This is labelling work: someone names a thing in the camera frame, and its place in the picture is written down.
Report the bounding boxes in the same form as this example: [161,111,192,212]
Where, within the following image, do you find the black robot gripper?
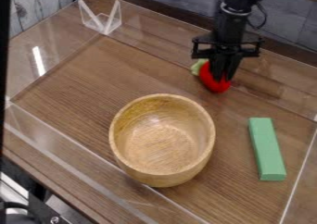
[192,11,264,81]

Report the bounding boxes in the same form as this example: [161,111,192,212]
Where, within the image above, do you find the red plush strawberry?
[192,59,231,93]

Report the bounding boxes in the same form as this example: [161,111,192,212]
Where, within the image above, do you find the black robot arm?
[192,0,268,82]

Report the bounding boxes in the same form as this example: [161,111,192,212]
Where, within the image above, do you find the wooden bowl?
[109,93,216,187]

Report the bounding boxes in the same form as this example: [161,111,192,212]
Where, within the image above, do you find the clear acrylic tray walls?
[5,0,317,224]

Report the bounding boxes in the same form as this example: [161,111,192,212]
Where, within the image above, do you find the green rectangular block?
[249,118,288,181]

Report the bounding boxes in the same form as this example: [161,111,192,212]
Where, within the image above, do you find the clear acrylic corner bracket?
[78,0,122,35]

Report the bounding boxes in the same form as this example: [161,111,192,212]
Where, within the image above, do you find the black clamp and cable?
[0,171,75,224]

